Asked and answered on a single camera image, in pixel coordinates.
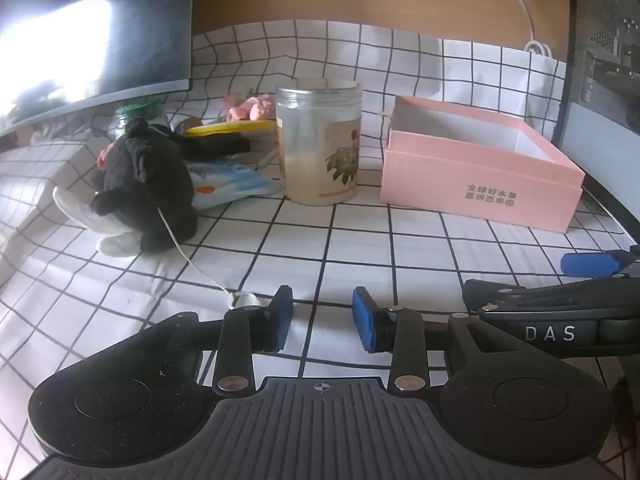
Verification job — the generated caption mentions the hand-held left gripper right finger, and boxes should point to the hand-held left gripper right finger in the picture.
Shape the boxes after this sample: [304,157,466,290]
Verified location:
[351,286,507,394]

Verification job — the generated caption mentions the blue wet wipes packet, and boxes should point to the blue wet wipes packet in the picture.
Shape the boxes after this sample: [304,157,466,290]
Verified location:
[187,159,282,212]

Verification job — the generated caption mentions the clear plastic jar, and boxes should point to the clear plastic jar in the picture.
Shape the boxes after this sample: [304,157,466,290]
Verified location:
[276,81,362,206]

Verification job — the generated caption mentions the pink cardboard box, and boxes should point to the pink cardboard box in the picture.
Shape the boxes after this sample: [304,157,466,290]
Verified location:
[380,95,586,234]

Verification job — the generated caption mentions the black monitor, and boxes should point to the black monitor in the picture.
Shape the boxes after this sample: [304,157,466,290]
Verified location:
[0,0,197,135]

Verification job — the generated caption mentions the pink soft toy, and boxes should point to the pink soft toy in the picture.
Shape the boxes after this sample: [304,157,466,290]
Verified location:
[222,93,277,122]

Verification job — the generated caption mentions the yellow mesh sponge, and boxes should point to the yellow mesh sponge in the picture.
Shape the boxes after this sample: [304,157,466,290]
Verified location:
[185,120,278,139]

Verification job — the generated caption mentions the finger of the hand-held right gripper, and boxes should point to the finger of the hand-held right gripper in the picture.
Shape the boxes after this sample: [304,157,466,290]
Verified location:
[560,245,640,278]
[462,279,532,312]

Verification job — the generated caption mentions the open computer case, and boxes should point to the open computer case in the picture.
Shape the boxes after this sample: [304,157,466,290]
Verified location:
[552,0,640,243]

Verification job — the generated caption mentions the checked white tablecloth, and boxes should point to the checked white tablecloth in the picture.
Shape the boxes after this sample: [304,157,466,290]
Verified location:
[0,20,640,480]

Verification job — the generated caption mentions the white string tag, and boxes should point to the white string tag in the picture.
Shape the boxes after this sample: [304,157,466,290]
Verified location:
[157,207,262,311]

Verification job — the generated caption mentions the green lid jar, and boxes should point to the green lid jar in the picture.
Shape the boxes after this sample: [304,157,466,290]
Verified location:
[114,100,171,142]

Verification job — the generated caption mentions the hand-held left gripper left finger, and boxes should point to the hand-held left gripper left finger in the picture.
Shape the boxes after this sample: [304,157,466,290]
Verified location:
[145,285,294,397]

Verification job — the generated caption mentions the black plush toy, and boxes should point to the black plush toy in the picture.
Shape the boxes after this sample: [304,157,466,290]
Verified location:
[52,117,199,257]

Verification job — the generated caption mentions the white cable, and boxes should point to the white cable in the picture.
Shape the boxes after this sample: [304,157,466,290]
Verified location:
[487,0,540,45]

